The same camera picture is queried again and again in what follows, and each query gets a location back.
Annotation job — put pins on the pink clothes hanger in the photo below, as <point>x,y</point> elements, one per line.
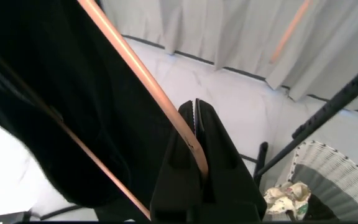
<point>289,31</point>
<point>148,81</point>

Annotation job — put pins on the black t-shirt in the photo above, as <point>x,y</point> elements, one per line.
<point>73,93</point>

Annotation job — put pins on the white laundry basket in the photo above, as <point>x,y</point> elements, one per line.
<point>331,161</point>

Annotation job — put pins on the cream printed garment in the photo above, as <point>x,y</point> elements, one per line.
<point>286,199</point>

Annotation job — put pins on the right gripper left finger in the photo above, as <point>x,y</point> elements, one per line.
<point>176,193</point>

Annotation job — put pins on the black clothes rack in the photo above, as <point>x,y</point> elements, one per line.
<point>331,105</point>

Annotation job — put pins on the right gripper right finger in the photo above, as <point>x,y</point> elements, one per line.
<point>228,193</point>

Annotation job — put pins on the white curtain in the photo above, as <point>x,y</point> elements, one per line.
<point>228,31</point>

